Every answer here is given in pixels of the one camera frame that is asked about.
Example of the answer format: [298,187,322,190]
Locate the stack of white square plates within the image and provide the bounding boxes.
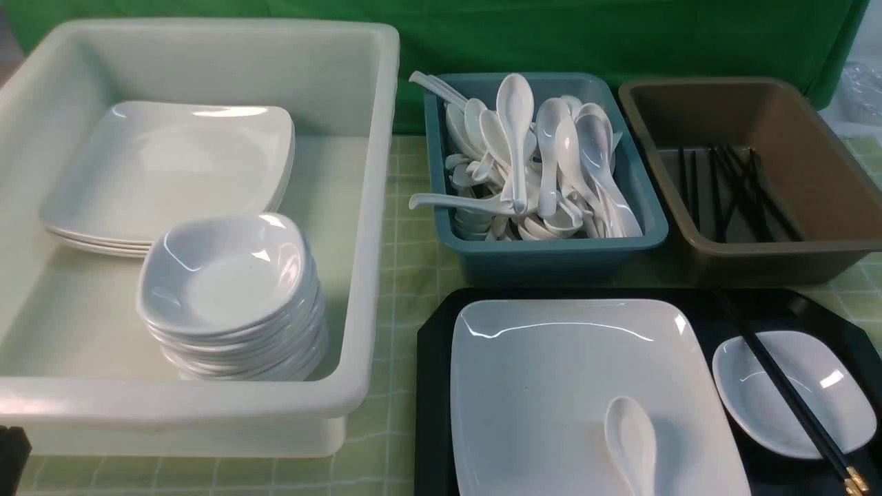
[40,101,295,258]

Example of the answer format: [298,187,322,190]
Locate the brown plastic bin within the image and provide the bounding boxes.
[618,76,881,286]

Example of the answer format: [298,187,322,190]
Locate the green checkered tablecloth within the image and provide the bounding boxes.
[18,137,880,495]

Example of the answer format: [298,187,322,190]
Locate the black chopstick pair gold tip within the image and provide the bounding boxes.
[714,289,870,495]

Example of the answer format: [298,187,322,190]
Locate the large white square plate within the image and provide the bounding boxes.
[450,299,752,495]

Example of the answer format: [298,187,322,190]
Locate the black chopsticks in bin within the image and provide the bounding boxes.
[674,144,804,244]

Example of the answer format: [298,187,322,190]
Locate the stack of white small bowls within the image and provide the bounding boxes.
[135,213,330,381]

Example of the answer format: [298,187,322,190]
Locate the large white plastic tub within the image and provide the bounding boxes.
[1,18,400,458]

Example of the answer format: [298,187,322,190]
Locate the pile of white spoons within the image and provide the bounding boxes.
[409,70,643,242]

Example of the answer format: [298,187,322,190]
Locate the teal plastic bin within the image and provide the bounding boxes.
[434,72,668,287]

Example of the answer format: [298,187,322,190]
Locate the white small sauce dish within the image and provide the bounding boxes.
[711,330,878,459]

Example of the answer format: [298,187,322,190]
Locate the white ceramic spoon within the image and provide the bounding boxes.
[604,396,657,495]

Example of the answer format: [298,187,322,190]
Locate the green backdrop cloth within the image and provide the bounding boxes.
[2,1,868,134]

